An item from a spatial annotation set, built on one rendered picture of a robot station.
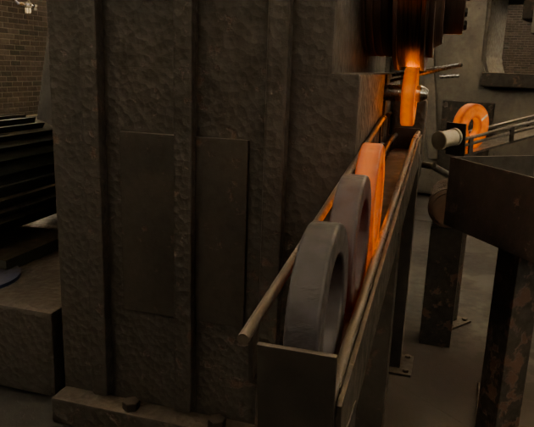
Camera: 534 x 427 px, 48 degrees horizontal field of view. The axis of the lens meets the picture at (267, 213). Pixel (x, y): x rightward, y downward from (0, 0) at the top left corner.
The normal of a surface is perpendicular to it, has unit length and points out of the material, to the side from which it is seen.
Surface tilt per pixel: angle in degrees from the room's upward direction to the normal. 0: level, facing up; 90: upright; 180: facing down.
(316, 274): 47
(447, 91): 90
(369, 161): 39
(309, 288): 56
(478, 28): 90
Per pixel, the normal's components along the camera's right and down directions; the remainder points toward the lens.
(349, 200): -0.15, -0.62
